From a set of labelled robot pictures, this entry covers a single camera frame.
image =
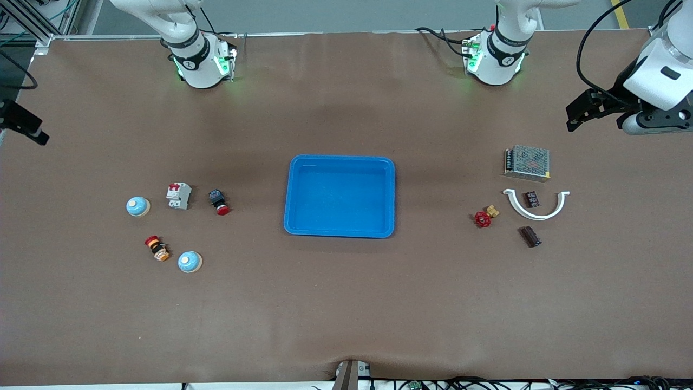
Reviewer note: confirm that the brown grey camera mount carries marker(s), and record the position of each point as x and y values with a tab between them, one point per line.
351	376

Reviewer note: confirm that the red yellow emergency stop button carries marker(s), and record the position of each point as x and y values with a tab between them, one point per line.
157	248

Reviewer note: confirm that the metal mesh power supply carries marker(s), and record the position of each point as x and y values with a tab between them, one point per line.
528	162

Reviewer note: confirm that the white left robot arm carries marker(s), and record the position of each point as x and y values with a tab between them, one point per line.
501	65

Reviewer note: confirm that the dark blue capacitor block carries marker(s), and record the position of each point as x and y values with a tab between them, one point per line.
531	199

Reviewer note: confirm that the blue dome desk bell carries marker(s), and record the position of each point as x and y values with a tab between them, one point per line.
138	206
189	262

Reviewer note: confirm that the white red circuit breaker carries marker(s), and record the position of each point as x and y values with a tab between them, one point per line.
178	196

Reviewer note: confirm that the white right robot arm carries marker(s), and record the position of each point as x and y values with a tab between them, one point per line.
197	65

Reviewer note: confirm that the blue plastic tray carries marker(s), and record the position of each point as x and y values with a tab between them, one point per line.
341	197

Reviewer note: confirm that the white curved pipe clamp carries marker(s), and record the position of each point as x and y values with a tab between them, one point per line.
537	217

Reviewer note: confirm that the brown table mat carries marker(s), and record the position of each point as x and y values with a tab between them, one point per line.
346	303

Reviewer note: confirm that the red black push button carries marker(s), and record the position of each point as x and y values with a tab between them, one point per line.
218	200

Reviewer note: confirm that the aluminium frame profile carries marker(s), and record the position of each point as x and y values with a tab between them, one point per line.
32	24
656	33

